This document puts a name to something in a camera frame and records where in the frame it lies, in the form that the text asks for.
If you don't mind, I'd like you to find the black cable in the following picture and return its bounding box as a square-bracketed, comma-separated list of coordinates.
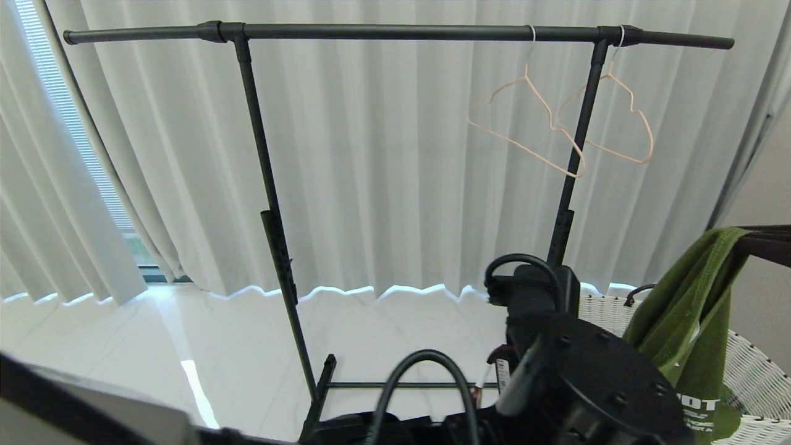
[370, 252, 567, 445]

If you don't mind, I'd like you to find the pink clothes hanger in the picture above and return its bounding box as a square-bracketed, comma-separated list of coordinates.
[466, 27, 587, 179]
[552, 27, 655, 165]

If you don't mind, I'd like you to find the black clothes rack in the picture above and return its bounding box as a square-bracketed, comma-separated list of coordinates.
[62, 21, 736, 443]

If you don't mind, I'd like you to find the window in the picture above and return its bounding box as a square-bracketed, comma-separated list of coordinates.
[12, 0, 189, 286]

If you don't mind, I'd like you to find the green shirt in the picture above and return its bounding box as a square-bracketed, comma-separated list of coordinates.
[622, 226, 752, 443]

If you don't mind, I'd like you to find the white laundry basket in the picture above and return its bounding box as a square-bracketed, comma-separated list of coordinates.
[577, 282, 791, 445]

